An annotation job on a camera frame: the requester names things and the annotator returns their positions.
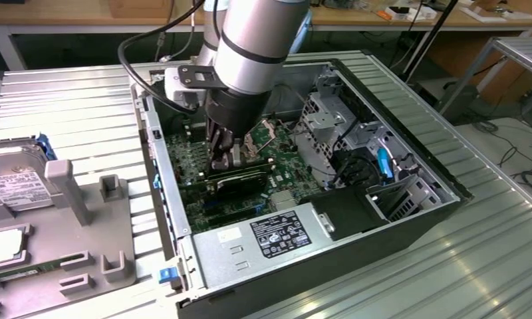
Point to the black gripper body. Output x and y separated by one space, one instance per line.
238 109

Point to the green GPU card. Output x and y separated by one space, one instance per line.
244 186

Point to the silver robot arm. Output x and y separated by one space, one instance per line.
258 43

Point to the black RAM slot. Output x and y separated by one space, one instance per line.
198 130
198 124
199 133
198 127
258 162

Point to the green RAM stick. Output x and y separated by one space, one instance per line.
258 169
35 267

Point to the metal socket cover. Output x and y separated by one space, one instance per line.
266 133

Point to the green motherboard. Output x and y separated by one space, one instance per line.
292 166

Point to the silver chipset heatsink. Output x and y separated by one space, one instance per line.
283 197

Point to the black expansion slot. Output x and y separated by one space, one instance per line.
231 216

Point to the silver metal drive cage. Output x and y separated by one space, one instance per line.
323 119

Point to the grey power supply unit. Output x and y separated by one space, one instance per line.
228 252

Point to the blue plastic disk carrier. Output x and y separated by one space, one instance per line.
47 149

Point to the long wooden desk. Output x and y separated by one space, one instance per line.
350 16

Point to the blue case latch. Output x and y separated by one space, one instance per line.
165 276

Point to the grilled metal disk bay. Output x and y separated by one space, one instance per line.
407 199

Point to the open black PC case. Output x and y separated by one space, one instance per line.
382 244

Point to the orange white small box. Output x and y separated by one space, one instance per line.
388 14

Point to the grey parts rack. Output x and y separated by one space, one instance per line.
61 246

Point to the black small device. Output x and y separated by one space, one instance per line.
399 9

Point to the silver hard disk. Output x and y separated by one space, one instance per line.
13 189

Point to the black computer tower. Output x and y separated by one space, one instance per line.
452 96

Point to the black stand pole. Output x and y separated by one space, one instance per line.
430 36

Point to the brown wooden panel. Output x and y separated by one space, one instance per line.
460 56

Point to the silver CPU chip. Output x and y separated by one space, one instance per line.
0 246

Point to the white flat box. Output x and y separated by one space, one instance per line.
483 15

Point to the brown cardboard box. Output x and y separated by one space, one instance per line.
514 4

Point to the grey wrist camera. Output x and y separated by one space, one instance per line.
188 83

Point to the aluminium frame table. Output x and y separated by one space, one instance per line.
523 50

